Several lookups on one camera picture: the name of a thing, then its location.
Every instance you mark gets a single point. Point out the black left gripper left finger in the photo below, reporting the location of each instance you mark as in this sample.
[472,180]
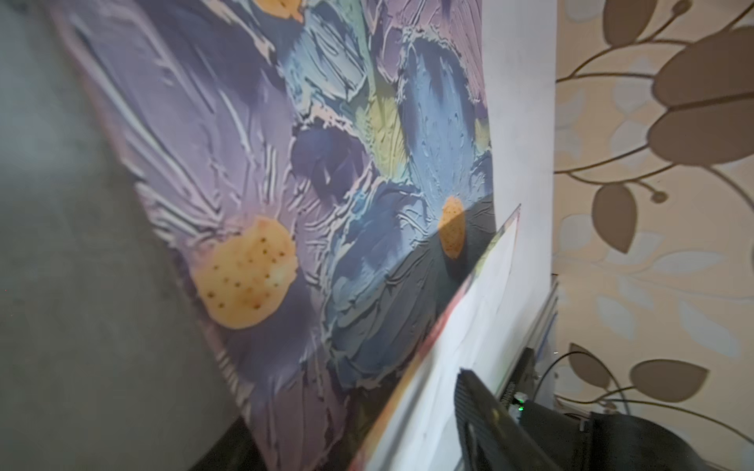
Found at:
[235,451]

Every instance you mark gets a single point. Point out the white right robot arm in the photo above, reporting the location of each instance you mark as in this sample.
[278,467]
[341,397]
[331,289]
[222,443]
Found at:
[544,439]

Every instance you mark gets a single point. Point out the floral painted paper bag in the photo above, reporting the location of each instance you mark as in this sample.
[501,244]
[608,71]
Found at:
[322,172]

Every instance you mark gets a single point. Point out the white Happy Every Day bag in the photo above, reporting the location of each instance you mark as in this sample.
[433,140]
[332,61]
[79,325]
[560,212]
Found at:
[489,326]

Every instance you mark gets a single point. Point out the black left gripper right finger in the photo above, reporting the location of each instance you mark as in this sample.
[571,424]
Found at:
[490,439]

